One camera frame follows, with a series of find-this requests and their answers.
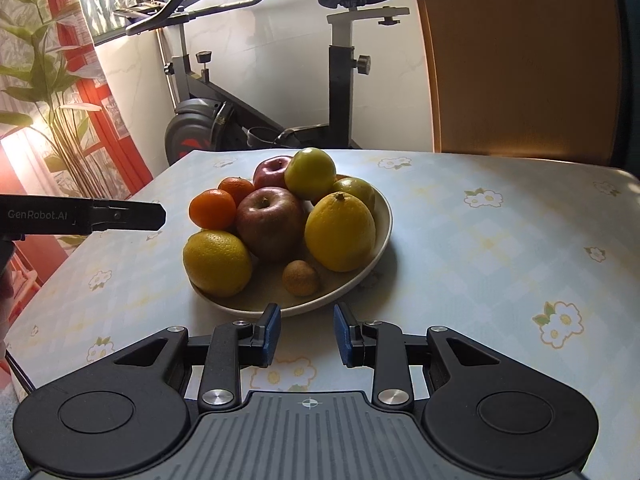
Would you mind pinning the round yellow orange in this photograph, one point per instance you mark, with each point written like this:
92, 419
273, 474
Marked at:
217, 262

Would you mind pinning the greenish yellow citrus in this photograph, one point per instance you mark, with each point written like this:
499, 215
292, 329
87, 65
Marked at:
357, 191

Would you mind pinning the black exercise bike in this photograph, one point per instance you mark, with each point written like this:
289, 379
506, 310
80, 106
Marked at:
342, 85

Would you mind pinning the green apple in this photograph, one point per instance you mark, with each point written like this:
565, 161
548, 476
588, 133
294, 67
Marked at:
310, 175

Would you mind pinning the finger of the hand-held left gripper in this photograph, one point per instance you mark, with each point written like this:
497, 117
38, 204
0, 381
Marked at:
140, 215

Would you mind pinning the dark red apple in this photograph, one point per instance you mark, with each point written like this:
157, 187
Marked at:
270, 170

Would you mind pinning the beige plate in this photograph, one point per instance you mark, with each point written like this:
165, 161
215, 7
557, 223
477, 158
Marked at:
350, 285

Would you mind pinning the small brown kiwi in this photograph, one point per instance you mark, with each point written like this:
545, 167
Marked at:
300, 277

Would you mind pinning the person's left hand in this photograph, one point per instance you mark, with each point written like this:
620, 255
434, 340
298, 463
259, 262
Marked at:
4, 310

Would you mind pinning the light fluffy rug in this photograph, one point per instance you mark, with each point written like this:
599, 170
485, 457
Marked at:
7, 410

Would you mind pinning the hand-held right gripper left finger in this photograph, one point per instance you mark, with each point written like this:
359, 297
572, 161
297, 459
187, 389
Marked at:
271, 332

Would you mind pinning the wooden chair back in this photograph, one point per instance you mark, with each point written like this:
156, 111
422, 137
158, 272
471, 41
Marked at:
515, 60

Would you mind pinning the yellow lemon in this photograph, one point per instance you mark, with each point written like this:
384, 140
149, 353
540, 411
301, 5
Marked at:
340, 235

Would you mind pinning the orange printed curtain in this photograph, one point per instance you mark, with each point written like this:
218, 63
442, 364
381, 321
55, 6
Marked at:
50, 110

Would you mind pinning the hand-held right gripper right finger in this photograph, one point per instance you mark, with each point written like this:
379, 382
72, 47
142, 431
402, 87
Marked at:
342, 335

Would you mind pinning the large red streaked apple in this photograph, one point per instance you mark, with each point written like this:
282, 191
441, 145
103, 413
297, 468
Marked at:
270, 230

